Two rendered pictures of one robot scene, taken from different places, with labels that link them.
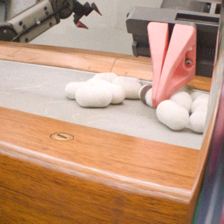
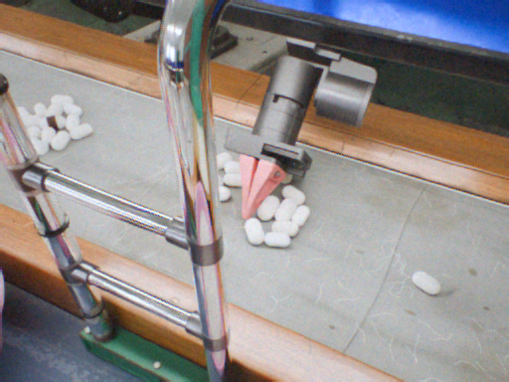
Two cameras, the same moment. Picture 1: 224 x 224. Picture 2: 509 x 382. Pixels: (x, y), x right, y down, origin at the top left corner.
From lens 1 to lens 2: 39 cm
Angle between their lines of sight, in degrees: 31
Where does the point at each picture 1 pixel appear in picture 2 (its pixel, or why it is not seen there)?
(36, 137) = not seen: hidden behind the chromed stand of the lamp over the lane
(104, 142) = (192, 304)
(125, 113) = (227, 217)
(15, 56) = (138, 86)
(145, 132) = (234, 249)
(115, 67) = (237, 112)
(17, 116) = (150, 279)
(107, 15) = not seen: outside the picture
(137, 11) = (232, 138)
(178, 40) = (260, 175)
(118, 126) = not seen: hidden behind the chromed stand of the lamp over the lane
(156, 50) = (245, 181)
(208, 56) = (295, 166)
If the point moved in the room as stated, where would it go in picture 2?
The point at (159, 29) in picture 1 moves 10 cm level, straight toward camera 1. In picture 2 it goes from (248, 163) to (226, 225)
